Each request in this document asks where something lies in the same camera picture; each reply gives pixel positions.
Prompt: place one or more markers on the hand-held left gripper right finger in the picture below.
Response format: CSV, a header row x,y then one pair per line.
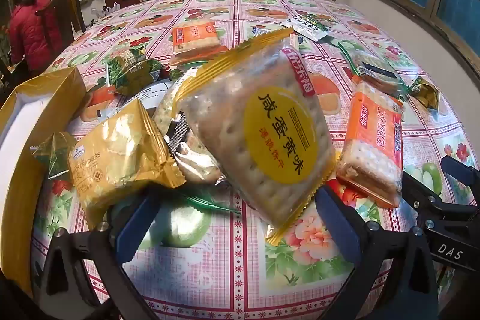
x,y
337,226

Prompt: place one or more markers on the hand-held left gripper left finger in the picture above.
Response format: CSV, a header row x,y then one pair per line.
x,y
137,222

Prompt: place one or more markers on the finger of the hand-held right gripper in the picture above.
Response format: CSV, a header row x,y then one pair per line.
x,y
423,202
463,173

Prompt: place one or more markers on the gold foil cracker packet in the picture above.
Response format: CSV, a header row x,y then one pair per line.
x,y
112,158

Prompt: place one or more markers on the green foil snack packet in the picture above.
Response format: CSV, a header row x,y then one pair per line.
x,y
204,202

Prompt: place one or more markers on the orange cracker packet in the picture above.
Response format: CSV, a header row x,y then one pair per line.
x,y
371,140
193,39

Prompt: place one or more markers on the green gold snack packet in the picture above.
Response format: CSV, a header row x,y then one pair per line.
x,y
129,70
423,91
52,151

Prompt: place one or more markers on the yellow label cracker packet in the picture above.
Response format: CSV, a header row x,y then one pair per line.
x,y
262,140

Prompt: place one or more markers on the green edged clear cracker packet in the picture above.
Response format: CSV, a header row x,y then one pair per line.
x,y
371,67

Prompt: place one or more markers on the gold cardboard box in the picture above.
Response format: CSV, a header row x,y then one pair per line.
x,y
56,80

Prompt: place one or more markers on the white green sachet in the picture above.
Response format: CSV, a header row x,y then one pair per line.
x,y
303,28

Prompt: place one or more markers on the white plastic bag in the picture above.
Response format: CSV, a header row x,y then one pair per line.
x,y
107,10

